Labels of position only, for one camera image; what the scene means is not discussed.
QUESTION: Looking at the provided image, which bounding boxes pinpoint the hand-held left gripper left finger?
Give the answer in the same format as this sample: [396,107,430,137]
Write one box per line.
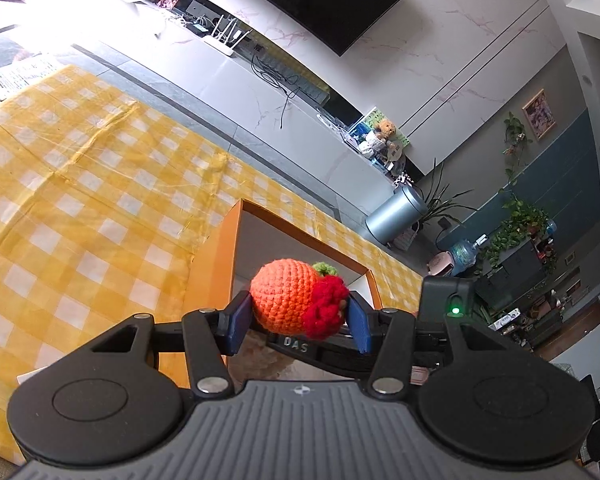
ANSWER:
[86,290,255,396]

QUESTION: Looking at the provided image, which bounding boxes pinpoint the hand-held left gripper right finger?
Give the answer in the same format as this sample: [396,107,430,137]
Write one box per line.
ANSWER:
[346,293,517,396]

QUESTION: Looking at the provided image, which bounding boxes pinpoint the orange crochet fruit toy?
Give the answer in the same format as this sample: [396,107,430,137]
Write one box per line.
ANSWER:
[250,259,351,338]

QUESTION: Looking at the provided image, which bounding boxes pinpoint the orange cardboard box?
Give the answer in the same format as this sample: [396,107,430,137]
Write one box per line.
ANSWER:
[177,199,385,392]

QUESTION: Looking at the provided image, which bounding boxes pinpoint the woven basket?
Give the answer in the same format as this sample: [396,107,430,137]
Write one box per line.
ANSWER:
[394,222,421,251]

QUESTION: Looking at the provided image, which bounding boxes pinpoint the pink heater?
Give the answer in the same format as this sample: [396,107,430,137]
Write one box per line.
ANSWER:
[425,251,456,277]

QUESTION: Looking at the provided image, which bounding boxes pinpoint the silver trash can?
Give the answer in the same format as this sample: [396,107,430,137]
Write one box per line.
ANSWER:
[365,184,428,247]

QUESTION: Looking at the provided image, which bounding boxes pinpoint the blue water bottle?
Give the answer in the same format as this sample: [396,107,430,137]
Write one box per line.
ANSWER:
[450,234,488,276]

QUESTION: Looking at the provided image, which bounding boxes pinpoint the long-leaved potted plant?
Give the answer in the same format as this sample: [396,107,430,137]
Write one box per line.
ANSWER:
[415,159,481,231]

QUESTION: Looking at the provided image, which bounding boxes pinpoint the dark cabinet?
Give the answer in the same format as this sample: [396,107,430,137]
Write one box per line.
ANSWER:
[475,245,556,311]

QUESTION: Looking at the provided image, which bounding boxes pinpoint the trailing ivy plant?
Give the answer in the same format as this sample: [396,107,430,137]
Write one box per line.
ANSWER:
[480,197,556,271]

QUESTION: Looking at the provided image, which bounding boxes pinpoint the brown teddy bear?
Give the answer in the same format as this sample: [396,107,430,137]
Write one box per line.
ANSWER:
[358,119,398,158]

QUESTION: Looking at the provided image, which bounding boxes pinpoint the green picture board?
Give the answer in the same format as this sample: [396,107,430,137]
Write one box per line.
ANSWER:
[350,107,412,161]

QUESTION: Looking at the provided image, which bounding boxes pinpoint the yellow checked tablecloth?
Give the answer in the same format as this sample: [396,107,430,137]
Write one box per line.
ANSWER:
[0,64,426,466]

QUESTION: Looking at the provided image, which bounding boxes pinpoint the white TV cabinet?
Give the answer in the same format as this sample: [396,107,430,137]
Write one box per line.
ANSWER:
[17,0,421,211]

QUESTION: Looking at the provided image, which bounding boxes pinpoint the white router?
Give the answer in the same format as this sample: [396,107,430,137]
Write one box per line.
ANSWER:
[202,15,253,56]

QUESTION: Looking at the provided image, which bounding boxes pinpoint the black television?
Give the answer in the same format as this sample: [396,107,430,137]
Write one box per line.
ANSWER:
[200,0,417,57]

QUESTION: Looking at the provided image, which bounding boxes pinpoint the white printed paper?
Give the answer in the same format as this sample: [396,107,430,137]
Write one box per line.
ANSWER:
[0,52,63,103]

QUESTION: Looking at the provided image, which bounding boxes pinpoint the wall vine plant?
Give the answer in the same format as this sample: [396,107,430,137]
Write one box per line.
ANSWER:
[500,112,528,186]

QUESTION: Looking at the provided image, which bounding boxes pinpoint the black cable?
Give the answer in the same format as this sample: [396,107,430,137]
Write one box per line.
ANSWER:
[250,50,301,128]

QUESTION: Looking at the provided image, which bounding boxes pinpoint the framed wall picture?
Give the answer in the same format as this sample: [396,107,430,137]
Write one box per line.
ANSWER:
[522,89,558,141]

